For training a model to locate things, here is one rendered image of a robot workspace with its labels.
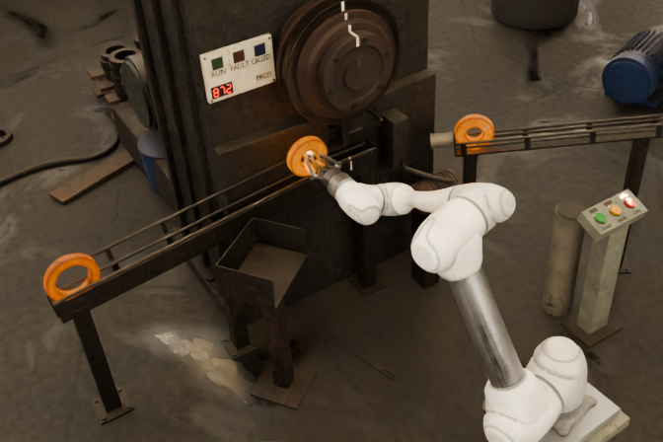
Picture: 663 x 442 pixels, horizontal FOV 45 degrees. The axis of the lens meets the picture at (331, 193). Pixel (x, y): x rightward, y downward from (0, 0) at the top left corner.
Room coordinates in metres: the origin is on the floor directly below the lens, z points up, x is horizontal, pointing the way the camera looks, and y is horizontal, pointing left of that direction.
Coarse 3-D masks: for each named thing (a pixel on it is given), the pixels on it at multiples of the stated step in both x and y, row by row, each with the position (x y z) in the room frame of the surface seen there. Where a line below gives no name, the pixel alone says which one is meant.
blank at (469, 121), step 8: (464, 120) 2.63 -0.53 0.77; (472, 120) 2.62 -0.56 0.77; (480, 120) 2.62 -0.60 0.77; (488, 120) 2.63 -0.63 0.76; (456, 128) 2.63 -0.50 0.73; (464, 128) 2.63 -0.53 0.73; (480, 128) 2.62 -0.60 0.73; (488, 128) 2.61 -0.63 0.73; (456, 136) 2.63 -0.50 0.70; (464, 136) 2.63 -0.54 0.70; (480, 136) 2.63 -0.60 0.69; (488, 136) 2.61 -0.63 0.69; (472, 144) 2.62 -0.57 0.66; (480, 144) 2.62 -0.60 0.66
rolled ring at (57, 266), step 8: (64, 256) 2.01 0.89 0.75; (72, 256) 2.01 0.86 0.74; (80, 256) 2.02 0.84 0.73; (88, 256) 2.05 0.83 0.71; (56, 264) 1.98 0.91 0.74; (64, 264) 1.98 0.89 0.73; (72, 264) 2.00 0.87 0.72; (80, 264) 2.01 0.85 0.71; (88, 264) 2.02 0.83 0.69; (96, 264) 2.04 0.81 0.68; (48, 272) 1.97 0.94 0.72; (56, 272) 1.97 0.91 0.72; (88, 272) 2.04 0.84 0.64; (96, 272) 2.03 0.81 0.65; (48, 280) 1.95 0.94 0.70; (88, 280) 2.03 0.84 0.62; (96, 280) 2.03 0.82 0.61; (48, 288) 1.95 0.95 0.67; (56, 288) 1.96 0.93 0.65; (80, 288) 2.01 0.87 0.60; (56, 296) 1.95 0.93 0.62; (64, 296) 1.97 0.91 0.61
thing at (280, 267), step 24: (240, 240) 2.09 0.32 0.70; (264, 240) 2.16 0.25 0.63; (288, 240) 2.12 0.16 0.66; (216, 264) 1.95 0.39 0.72; (240, 264) 2.07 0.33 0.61; (264, 264) 2.06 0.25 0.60; (288, 264) 2.05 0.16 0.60; (240, 288) 1.91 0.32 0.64; (264, 288) 1.87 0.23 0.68; (264, 312) 2.02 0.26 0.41; (288, 336) 2.05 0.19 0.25; (288, 360) 2.03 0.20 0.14; (264, 384) 2.03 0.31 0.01; (288, 384) 2.01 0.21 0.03
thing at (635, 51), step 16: (656, 32) 4.09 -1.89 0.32; (624, 48) 3.95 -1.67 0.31; (640, 48) 3.91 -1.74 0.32; (656, 48) 3.92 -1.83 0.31; (608, 64) 3.87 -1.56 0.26; (624, 64) 3.80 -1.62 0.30; (640, 64) 3.76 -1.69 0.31; (656, 64) 3.81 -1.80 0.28; (608, 80) 3.84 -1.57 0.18; (624, 80) 3.79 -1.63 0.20; (640, 80) 3.73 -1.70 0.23; (656, 80) 3.74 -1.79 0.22; (624, 96) 3.78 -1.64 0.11; (640, 96) 3.72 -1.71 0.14; (656, 96) 3.86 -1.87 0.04
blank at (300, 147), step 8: (312, 136) 2.39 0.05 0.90; (296, 144) 2.36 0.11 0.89; (304, 144) 2.35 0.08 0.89; (312, 144) 2.37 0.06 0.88; (320, 144) 2.38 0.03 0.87; (288, 152) 2.35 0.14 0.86; (296, 152) 2.34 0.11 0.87; (304, 152) 2.35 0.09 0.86; (320, 152) 2.38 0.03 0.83; (288, 160) 2.34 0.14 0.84; (296, 160) 2.34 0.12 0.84; (296, 168) 2.34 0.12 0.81; (304, 168) 2.35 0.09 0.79; (312, 168) 2.37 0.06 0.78; (304, 176) 2.35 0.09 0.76
